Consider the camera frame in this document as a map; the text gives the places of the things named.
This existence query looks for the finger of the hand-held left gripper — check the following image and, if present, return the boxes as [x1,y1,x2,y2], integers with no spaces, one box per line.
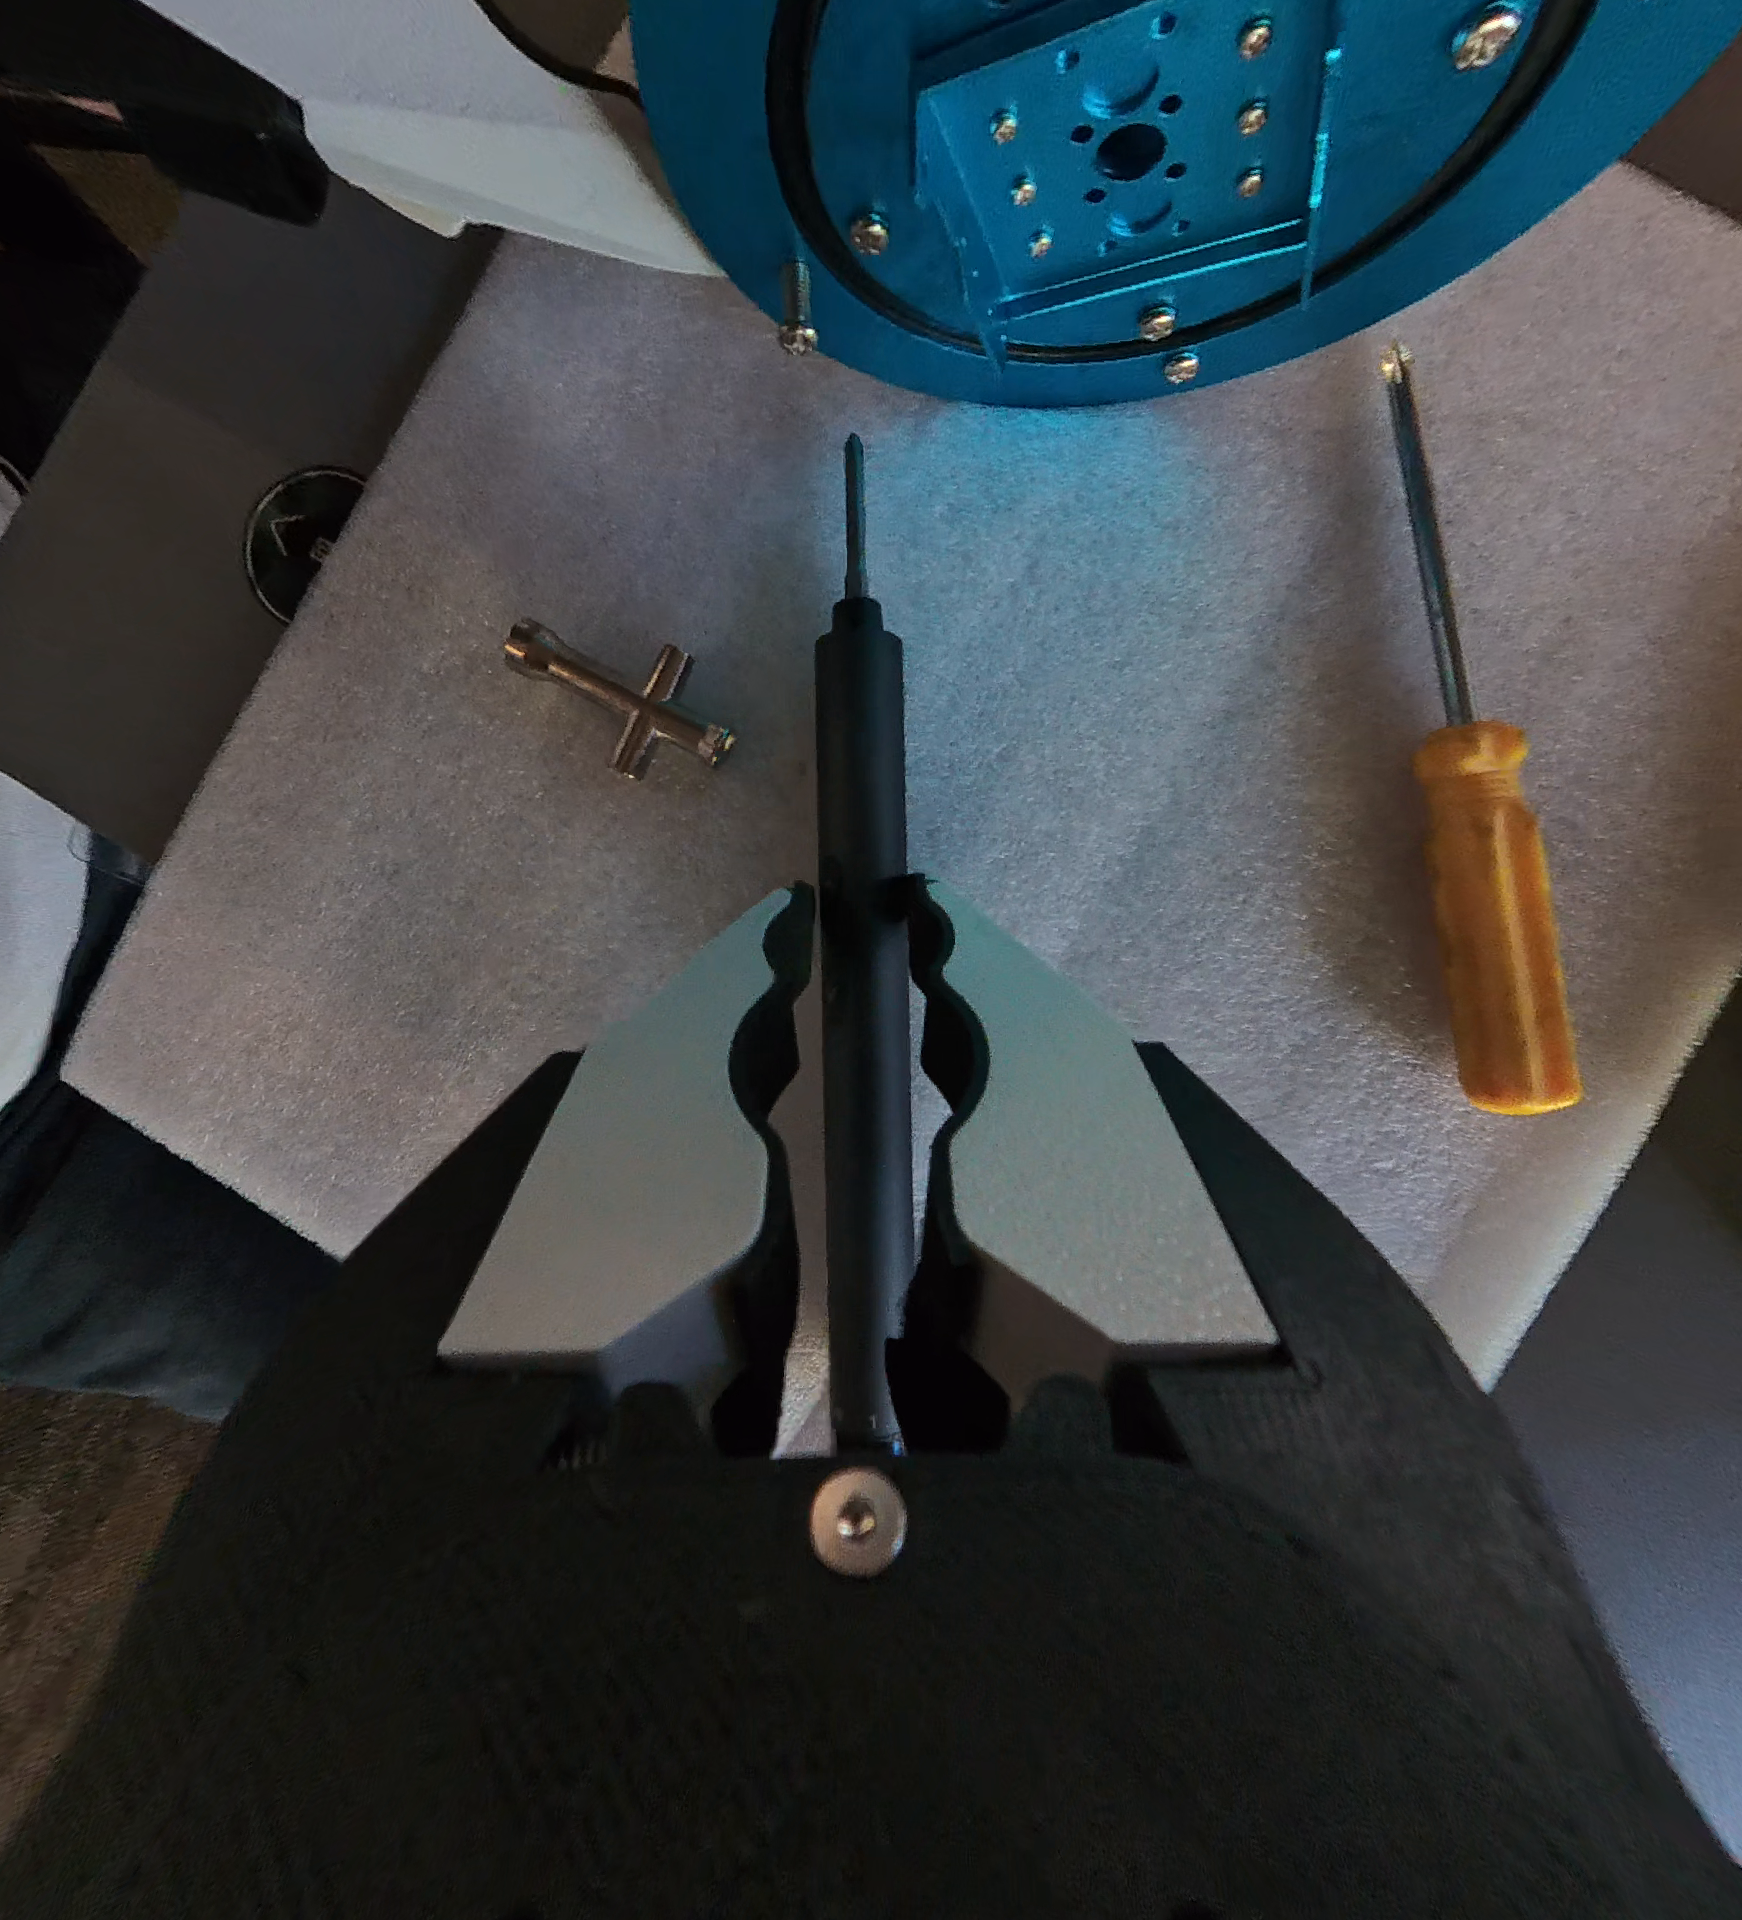
[511,0,648,94]
[143,0,723,279]

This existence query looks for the person's jeans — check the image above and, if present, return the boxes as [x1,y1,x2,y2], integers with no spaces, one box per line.
[0,1080,348,1427]

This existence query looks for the metal cross wrench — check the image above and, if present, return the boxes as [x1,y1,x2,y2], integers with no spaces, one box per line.
[500,618,741,779]

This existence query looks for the white foam sheet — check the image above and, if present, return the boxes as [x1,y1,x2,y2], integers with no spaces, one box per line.
[60,157,1742,1389]

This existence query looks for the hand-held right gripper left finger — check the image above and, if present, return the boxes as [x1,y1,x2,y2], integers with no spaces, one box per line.
[436,883,822,1454]

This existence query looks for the blue round metal turntable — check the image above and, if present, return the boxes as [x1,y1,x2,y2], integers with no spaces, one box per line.
[630,0,1742,408]

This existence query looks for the yellow-handled screwdriver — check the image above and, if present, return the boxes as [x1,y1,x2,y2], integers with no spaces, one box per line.
[1381,341,1585,1119]

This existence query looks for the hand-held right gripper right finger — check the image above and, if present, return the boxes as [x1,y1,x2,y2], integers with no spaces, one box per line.
[885,871,1285,1454]

